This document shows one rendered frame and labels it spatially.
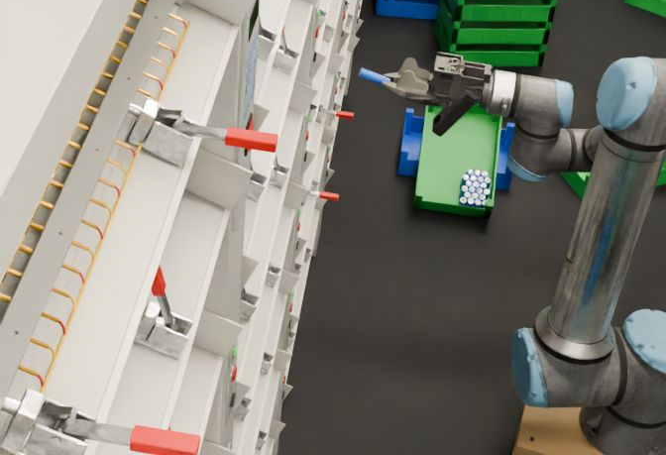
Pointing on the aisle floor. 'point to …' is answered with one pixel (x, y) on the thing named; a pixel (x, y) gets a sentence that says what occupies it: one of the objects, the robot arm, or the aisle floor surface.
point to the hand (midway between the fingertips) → (388, 83)
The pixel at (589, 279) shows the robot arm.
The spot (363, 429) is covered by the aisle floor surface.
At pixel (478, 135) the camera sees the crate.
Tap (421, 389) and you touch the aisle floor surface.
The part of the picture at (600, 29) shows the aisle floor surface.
